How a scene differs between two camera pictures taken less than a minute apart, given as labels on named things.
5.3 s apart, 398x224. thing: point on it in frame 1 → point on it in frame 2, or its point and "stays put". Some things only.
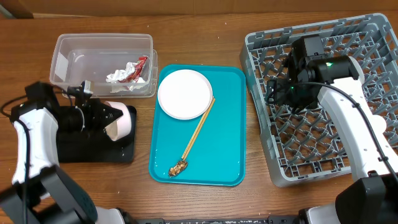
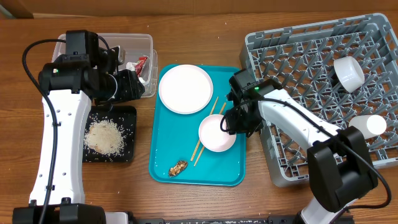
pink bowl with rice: x=120 y=129 → x=211 y=135
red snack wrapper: x=134 y=76 stays put
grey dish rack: x=309 y=144 stays put
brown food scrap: x=176 y=170 stays put
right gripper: x=279 y=96 → x=233 y=127
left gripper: x=100 y=119 → x=130 y=89
